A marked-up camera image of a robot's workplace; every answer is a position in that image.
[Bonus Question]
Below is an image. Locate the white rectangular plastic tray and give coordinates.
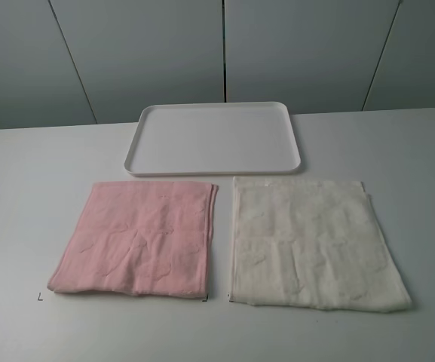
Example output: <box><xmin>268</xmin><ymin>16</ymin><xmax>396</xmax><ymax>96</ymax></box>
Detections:
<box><xmin>124</xmin><ymin>102</ymin><xmax>302</xmax><ymax>176</ymax></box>

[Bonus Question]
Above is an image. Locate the pink towel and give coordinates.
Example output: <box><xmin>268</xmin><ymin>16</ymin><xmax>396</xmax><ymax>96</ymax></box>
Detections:
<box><xmin>47</xmin><ymin>181</ymin><xmax>218</xmax><ymax>299</ymax></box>

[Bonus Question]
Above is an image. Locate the cream white towel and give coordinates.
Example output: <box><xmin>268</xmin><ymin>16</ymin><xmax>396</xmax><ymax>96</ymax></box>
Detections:
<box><xmin>228</xmin><ymin>177</ymin><xmax>412</xmax><ymax>312</ymax></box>

